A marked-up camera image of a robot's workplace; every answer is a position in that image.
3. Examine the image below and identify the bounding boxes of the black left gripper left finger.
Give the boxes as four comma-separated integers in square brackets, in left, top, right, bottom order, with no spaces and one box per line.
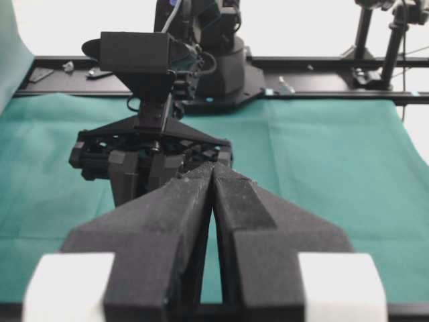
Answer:
[61,162,214,321]

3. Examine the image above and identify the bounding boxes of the black aluminium frame rail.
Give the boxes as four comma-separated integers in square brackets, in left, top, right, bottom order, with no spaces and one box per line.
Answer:
[14,56,428,113]

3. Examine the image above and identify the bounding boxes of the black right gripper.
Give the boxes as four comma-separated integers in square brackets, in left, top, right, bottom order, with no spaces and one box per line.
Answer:
[69,116,233,206]

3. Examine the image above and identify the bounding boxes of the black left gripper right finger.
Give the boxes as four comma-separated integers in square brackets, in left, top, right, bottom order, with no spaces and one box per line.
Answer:
[212,164,354,321]

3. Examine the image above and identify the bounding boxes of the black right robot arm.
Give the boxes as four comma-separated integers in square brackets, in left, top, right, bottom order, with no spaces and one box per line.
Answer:
[69,1,264,205]

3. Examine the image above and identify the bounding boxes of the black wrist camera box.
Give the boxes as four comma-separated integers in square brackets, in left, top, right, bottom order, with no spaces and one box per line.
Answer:
[82,32,190,101]

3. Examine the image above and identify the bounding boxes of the green backdrop sheet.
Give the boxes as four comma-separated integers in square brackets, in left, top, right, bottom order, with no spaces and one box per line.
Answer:
[0,0,34,113]

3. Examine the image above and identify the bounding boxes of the green table mat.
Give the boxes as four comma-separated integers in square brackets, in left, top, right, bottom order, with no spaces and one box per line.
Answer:
[1,94,428,303]

